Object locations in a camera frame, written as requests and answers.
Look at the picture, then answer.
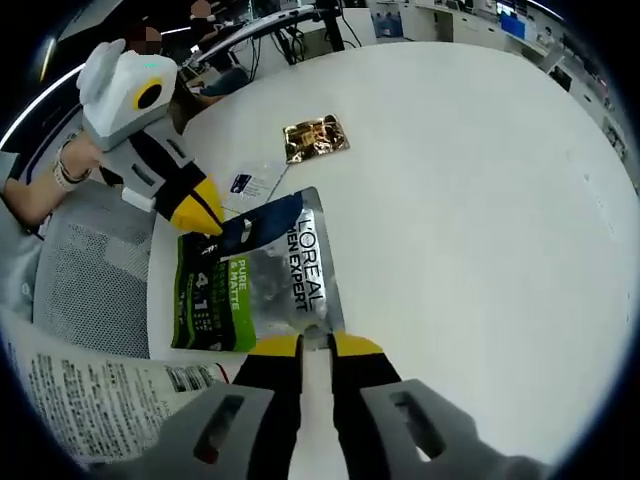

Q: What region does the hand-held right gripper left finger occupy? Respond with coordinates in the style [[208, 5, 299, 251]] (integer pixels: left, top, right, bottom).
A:
[[149, 333, 305, 480]]

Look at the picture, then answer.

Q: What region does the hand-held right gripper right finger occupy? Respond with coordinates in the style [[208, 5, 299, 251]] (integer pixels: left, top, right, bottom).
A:
[[327, 330, 501, 480]]

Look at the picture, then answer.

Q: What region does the person's left hand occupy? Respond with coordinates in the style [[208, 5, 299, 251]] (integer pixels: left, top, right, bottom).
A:
[[64, 133, 109, 174]]

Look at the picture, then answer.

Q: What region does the white mesh office chair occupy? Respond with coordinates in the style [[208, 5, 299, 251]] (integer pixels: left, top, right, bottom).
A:
[[30, 199, 157, 360]]

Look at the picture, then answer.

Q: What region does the blue storage box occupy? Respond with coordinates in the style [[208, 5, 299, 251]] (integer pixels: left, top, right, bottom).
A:
[[499, 12, 526, 39]]

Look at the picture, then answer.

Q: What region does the small blue white card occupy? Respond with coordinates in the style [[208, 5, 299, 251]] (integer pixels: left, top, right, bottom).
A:
[[219, 159, 290, 214]]

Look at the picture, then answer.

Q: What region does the white wristwatch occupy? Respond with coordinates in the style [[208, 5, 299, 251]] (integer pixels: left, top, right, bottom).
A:
[[53, 140, 94, 192]]

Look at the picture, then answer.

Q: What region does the gold skincare sachet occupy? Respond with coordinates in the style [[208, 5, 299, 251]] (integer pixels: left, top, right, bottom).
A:
[[282, 113, 350, 165]]

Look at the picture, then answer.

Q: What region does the silver green skincare sachet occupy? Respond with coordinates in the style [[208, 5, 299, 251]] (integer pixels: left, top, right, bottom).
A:
[[169, 186, 347, 354]]

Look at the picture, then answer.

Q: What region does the white skincare tube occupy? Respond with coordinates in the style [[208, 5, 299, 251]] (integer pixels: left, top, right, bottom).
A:
[[2, 309, 236, 459]]

